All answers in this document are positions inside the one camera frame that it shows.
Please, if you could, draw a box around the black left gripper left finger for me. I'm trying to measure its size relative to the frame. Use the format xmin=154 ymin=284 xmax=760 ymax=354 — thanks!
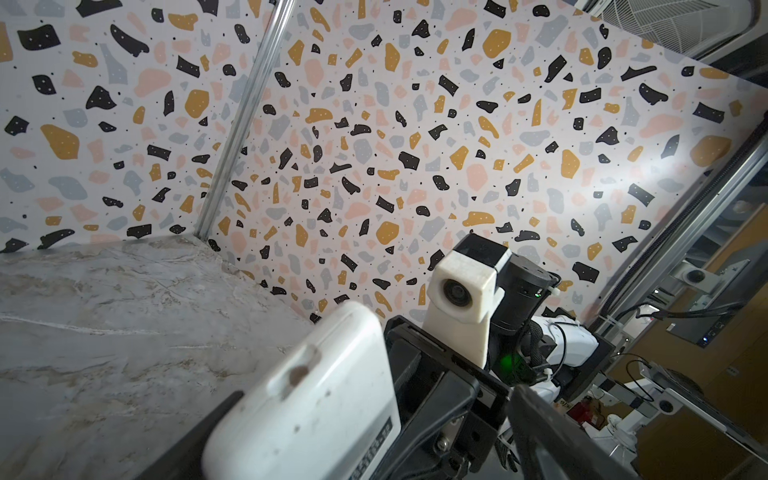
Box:
xmin=135 ymin=390 xmax=244 ymax=480

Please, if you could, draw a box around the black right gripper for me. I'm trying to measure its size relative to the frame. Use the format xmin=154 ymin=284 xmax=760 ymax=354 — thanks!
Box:
xmin=372 ymin=316 xmax=510 ymax=479

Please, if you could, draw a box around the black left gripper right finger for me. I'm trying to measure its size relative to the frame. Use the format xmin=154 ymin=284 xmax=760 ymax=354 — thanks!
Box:
xmin=507 ymin=385 xmax=636 ymax=479

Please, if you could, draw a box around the white red remote control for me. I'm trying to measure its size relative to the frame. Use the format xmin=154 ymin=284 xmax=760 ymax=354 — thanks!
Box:
xmin=202 ymin=301 xmax=401 ymax=479

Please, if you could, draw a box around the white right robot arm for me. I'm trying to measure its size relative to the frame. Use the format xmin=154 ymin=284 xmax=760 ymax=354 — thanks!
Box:
xmin=374 ymin=234 xmax=608 ymax=479

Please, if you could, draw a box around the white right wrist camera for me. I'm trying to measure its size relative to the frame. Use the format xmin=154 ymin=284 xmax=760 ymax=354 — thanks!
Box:
xmin=423 ymin=233 xmax=511 ymax=368

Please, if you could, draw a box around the aluminium corner post left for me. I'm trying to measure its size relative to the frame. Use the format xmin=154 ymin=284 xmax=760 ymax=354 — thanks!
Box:
xmin=194 ymin=0 xmax=297 ymax=242

